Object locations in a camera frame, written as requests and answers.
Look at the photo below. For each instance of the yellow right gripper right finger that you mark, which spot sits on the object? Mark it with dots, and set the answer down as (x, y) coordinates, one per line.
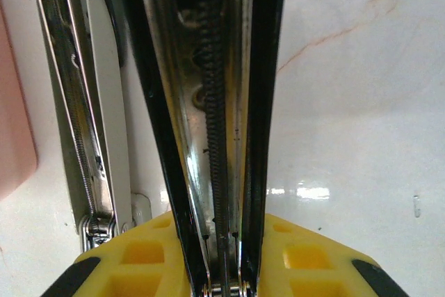
(313, 276)

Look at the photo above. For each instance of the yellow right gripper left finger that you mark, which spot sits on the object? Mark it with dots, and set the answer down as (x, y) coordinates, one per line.
(139, 276)

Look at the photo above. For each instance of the black stapler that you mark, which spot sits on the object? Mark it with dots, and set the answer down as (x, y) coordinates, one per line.
(215, 102)

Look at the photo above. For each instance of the pink plastic tray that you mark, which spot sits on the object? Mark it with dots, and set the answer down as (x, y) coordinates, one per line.
(14, 119)

